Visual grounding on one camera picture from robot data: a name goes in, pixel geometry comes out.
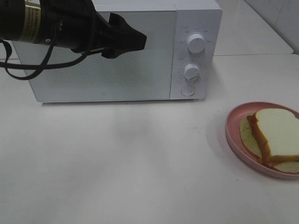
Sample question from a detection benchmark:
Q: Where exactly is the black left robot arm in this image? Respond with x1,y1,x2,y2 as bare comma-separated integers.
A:
0,0,147,59

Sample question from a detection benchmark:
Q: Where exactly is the white microwave knob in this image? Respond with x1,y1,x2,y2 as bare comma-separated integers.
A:
184,63,200,80
187,33,206,54

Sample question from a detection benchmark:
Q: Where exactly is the white bread sandwich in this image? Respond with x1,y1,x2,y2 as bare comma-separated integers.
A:
239,108,299,174

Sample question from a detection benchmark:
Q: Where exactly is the round door release button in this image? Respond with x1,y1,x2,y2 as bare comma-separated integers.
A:
181,85,195,97

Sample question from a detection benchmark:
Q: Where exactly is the white microwave door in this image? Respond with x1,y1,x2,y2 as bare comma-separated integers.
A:
29,11,176,102

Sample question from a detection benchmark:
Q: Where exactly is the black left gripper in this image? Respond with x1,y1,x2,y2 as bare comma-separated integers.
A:
39,0,147,59

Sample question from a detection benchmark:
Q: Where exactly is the white microwave oven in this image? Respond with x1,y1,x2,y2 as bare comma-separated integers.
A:
11,0,223,104

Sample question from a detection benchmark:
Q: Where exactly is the pink plate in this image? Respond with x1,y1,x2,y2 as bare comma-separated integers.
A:
225,101,299,181

